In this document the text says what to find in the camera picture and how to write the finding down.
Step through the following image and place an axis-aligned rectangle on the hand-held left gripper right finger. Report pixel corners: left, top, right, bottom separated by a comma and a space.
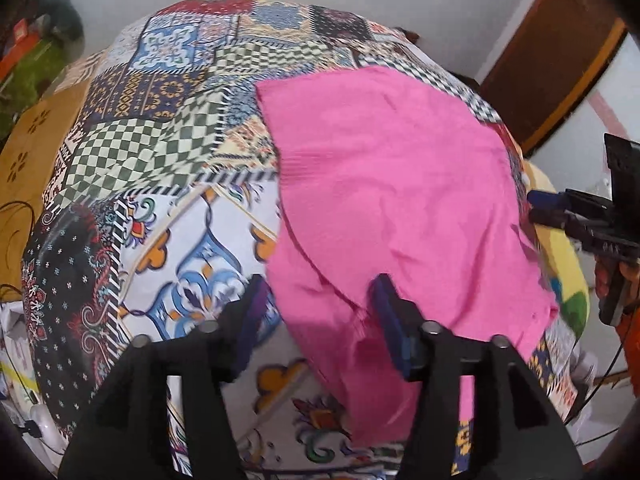
367, 273, 585, 480

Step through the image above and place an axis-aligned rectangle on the wooden board with flower cutouts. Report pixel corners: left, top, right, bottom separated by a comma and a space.
0, 80, 92, 293

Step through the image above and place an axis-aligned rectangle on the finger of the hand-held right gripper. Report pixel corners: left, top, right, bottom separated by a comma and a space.
529, 208, 601, 247
527, 189, 608, 212

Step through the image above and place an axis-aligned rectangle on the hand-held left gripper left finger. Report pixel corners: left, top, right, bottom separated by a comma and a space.
57, 274, 273, 480

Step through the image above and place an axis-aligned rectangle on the patchwork printed blanket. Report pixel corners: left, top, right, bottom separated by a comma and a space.
21, 0, 591, 480

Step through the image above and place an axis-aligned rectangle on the black cable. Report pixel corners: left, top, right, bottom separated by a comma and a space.
564, 327, 640, 423

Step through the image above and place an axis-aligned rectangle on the orange box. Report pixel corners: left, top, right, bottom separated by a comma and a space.
0, 19, 43, 83

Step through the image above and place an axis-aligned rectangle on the green patterned bag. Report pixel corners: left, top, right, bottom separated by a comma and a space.
0, 32, 68, 133

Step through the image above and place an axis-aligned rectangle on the pile of white papers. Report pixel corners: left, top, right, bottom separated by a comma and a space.
0, 300, 66, 456

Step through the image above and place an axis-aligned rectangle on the grey plush toy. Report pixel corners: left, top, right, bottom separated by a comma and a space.
36, 0, 85, 43

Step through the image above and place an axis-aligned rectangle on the white sliding door with hearts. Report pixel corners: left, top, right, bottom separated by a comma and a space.
522, 30, 640, 201

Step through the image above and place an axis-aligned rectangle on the wooden wardrobe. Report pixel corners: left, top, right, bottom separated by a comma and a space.
477, 0, 630, 156

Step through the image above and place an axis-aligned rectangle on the pink buttoned cardigan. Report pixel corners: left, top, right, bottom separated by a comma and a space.
255, 66, 560, 448

